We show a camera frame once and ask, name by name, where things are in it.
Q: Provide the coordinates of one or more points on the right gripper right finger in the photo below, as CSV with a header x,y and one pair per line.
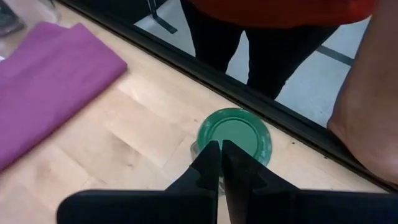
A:
x,y
255,199

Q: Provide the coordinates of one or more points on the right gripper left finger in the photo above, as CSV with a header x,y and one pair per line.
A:
x,y
186,199

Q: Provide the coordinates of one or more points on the person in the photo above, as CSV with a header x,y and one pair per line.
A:
x,y
273,62

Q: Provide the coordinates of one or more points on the black stand foot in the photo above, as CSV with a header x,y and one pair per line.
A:
x,y
161,21

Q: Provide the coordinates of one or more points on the purple folded cloth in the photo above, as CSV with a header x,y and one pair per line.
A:
x,y
46,87

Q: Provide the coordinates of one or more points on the clear plastic bin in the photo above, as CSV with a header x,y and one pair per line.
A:
x,y
37,12

